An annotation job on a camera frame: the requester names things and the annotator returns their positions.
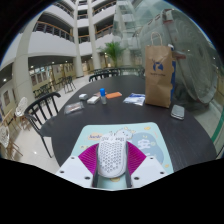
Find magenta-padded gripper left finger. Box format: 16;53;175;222
54;142;101;189

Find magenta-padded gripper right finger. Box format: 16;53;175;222
125;141;168;189

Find white perforated computer mouse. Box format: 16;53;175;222
96;131;128;179

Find light blue printed mouse pad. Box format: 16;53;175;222
69;121;175;192

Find clear plastic packet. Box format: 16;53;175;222
63;101;85;115

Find grey zippered case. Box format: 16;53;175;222
170;104;186;121

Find black slatted chair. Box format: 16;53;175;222
23;91;63;159

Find blue and white plastic packet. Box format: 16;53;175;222
122;92;147;107

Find white rectangular box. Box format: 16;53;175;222
86;95;101;105

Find white lattice chair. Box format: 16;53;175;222
14;96;30;129
0;124;24;161

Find small blue-capped bottle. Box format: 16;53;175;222
99;87;108;105

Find flat orange packet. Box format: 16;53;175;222
105;91;123;100

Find group of dark chairs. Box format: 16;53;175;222
33;75;77;100

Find brown paper bag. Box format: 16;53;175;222
144;31;177;109

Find black chair with curved back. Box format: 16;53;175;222
88;68;121;83

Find green potted plant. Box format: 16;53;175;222
99;41;126;68

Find large white ribbed cylinder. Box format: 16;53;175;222
138;8;214;104

